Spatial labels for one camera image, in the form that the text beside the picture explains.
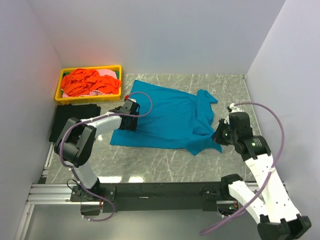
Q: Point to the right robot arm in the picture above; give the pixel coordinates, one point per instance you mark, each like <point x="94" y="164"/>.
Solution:
<point x="276" y="216"/>

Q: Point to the black base beam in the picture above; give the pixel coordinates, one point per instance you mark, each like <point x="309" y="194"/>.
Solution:
<point x="205" y="196"/>

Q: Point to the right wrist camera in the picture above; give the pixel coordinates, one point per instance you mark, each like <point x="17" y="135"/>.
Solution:
<point x="232" y="108"/>

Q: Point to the orange t shirt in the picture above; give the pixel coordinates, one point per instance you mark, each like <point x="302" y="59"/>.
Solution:
<point x="87" y="81"/>

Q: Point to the green garment in bin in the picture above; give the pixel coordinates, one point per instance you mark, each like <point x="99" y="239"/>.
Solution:
<point x="105" y="72"/>

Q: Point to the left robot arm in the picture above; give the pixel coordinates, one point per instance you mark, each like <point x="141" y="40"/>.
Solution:
<point x="76" y="140"/>

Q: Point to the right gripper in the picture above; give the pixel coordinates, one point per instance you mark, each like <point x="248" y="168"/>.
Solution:
<point x="217" y="135"/>

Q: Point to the yellow plastic bin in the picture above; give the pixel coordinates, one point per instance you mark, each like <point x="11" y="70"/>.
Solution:
<point x="86" y="85"/>

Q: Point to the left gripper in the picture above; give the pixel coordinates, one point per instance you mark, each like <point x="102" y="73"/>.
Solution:
<point x="132" y="126"/>

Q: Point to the teal t shirt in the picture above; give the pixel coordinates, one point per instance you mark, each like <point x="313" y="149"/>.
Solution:
<point x="173" y="119"/>

